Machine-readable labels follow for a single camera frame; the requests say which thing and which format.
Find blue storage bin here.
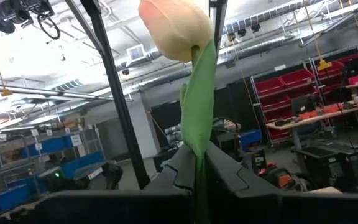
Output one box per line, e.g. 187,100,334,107
239,128,263,152

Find blue bin shelving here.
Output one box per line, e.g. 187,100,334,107
0,124,108,220

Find white square pillar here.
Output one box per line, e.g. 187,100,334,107
128,93,162,160

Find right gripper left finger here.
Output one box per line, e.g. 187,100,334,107
0,143,198,224

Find black equipment case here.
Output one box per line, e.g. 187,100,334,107
295,144,358,191

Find red bin shelving rack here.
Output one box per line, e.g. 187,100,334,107
249,68,324,149
309,52,358,97

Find orange black shop vacuum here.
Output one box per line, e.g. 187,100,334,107
257,161,303,191

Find yellow hanging plug cable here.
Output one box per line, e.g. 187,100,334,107
302,0,333,72
0,46,14,98

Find peach cream artificial tulip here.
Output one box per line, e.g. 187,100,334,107
137,0,218,224

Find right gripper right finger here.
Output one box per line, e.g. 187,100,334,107
206,142,358,224

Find wooden workbench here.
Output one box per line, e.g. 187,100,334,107
265,98,358,150

